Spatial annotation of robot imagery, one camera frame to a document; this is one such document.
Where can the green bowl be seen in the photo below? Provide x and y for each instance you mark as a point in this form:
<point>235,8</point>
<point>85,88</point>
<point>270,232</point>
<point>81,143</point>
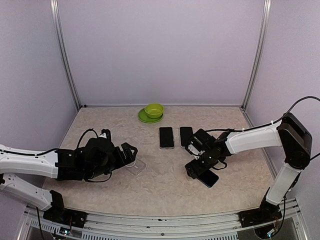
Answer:
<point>154,110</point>

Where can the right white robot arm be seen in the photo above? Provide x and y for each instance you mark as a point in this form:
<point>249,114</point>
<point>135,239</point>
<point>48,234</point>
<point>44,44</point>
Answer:
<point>287,132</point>

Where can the aluminium frame post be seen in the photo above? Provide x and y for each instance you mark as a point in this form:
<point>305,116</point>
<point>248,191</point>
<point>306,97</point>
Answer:
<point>258,53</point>
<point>63,53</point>

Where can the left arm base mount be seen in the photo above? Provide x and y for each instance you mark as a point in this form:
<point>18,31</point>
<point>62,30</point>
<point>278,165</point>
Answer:
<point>58,213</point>

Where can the black phone blue edge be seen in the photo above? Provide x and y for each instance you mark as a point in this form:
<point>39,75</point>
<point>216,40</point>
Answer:
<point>208,178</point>

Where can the black phone light edge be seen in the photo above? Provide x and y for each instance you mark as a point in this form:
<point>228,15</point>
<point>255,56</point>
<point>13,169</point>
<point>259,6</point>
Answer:
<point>185,136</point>

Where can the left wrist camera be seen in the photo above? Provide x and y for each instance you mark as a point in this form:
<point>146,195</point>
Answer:
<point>105,133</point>

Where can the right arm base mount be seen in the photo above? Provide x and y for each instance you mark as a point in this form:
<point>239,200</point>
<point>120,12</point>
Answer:
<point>265,213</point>

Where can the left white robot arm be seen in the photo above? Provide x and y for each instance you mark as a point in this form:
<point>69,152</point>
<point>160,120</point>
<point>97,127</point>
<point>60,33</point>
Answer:
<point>18,161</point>

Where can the left aluminium frame post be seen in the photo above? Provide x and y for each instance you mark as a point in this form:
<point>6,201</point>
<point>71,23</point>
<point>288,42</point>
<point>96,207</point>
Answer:
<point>63,53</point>

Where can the right aluminium frame post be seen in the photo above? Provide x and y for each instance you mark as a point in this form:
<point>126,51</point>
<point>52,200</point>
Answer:
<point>258,53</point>

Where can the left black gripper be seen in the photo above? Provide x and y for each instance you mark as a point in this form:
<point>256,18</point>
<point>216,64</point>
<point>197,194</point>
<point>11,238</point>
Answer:
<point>129,158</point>

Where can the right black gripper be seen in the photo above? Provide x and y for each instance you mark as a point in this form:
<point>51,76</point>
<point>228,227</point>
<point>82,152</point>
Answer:
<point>191,171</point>

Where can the green saucer plate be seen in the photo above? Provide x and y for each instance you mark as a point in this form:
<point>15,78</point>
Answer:
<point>142,116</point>

